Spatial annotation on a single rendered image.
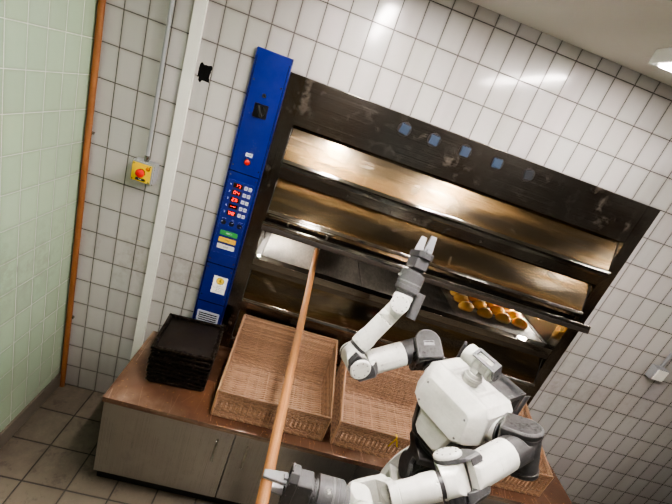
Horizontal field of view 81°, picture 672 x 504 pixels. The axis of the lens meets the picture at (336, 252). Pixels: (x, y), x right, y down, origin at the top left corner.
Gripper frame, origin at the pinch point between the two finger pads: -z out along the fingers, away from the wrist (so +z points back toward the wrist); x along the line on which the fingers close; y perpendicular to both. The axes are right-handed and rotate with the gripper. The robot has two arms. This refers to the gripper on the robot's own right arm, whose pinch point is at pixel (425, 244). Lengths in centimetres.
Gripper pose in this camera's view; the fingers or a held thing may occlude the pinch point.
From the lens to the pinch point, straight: 142.9
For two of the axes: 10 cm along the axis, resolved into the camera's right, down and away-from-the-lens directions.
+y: -8.9, -4.1, -1.9
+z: -4.0, 9.1, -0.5
